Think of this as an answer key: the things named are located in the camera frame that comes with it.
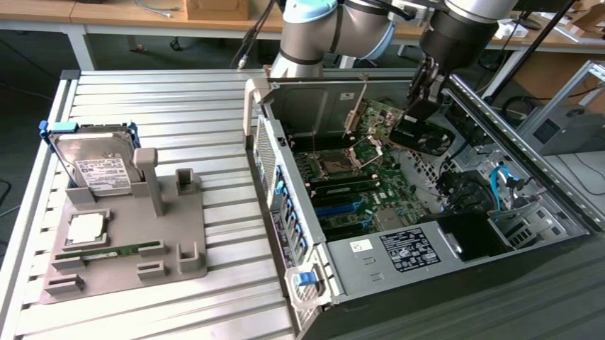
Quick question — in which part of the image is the black monitor stand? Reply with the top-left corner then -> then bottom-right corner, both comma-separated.
513,0 -> 544,30

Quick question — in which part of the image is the brown cardboard piece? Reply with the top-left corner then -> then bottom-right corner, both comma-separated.
569,0 -> 605,35

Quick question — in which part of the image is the grey plastic parts rack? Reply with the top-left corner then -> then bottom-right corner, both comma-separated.
38,147 -> 210,305

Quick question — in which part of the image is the hard disk in blue carrier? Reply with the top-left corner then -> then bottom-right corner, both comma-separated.
38,120 -> 146,198

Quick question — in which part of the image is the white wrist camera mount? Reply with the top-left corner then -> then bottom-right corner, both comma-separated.
392,0 -> 436,24

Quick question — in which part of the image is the hanging cable with metal plug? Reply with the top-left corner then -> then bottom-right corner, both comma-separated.
231,0 -> 278,69

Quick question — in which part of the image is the green RAM stick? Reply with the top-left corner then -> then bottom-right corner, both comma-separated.
55,241 -> 162,261

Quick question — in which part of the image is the CPU socket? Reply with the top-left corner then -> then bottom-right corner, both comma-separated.
315,150 -> 361,178

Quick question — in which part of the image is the metal socket cover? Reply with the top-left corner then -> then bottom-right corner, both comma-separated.
348,136 -> 386,167

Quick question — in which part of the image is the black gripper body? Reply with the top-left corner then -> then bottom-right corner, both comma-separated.
418,10 -> 501,71

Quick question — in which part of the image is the black RAM stick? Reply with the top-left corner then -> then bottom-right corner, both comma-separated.
309,178 -> 382,199

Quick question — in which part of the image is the black cable coil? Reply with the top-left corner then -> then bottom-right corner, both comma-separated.
500,96 -> 539,123

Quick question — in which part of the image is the silver CPU chip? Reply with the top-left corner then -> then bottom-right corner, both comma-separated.
66,213 -> 106,245

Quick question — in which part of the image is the square chipset heat sink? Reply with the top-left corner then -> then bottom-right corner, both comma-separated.
376,208 -> 408,231

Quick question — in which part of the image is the open grey PC case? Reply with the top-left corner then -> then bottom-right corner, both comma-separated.
242,69 -> 605,340

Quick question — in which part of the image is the perforated metal drive cage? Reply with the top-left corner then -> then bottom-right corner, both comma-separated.
400,90 -> 481,180

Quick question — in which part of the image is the wooden desk with grey frame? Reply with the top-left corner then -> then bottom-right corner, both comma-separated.
390,0 -> 605,72
0,0 -> 285,70

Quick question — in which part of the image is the light blue wire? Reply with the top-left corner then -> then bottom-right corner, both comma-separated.
489,163 -> 527,212

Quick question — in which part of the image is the metal disk bay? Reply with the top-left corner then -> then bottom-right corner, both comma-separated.
486,196 -> 585,251

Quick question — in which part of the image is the black stand pole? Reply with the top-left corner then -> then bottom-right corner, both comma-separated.
481,0 -> 581,103

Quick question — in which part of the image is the grey computer tower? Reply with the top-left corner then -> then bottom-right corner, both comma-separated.
517,104 -> 605,157

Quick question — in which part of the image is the thin grey cable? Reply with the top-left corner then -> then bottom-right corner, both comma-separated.
134,0 -> 183,18

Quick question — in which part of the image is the graphics card with black fan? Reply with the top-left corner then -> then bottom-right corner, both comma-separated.
340,72 -> 456,157

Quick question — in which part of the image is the tan cardboard box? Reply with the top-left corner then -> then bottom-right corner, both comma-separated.
183,0 -> 251,21

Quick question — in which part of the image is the small white box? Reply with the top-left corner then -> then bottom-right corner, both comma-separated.
496,21 -> 529,39

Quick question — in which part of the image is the black wire bundle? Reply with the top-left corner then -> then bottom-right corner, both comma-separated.
434,169 -> 490,213

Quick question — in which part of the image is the grey power supply unit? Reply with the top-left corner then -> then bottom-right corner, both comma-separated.
325,222 -> 468,297

